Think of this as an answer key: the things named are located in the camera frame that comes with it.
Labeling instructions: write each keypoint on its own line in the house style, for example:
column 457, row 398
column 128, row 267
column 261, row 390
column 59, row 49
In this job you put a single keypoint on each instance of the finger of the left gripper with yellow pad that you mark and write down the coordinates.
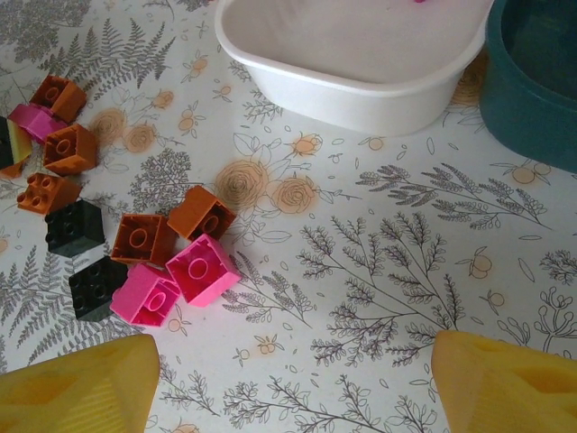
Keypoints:
column 11, row 144

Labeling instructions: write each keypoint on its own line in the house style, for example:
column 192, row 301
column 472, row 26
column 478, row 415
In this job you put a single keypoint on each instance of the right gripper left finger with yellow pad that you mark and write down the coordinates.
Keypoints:
column 67, row 392

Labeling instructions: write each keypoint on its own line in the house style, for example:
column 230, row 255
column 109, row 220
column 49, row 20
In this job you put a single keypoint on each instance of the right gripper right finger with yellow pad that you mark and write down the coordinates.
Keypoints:
column 509, row 392

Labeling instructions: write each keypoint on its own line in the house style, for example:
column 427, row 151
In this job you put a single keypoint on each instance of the orange lego brick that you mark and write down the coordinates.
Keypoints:
column 11, row 170
column 142, row 239
column 47, row 191
column 70, row 151
column 58, row 97
column 200, row 214

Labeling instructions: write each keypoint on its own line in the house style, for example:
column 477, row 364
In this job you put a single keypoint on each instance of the black lego brick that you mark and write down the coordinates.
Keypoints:
column 74, row 227
column 97, row 288

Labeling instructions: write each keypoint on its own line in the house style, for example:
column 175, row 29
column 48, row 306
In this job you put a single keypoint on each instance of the floral patterned tablecloth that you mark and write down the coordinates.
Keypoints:
column 360, row 248

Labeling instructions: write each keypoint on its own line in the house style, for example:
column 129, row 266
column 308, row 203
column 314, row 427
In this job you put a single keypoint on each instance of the teal plastic container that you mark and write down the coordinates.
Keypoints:
column 532, row 90

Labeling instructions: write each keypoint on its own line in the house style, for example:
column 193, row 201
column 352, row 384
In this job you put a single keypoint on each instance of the white plastic container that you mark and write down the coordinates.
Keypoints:
column 351, row 67

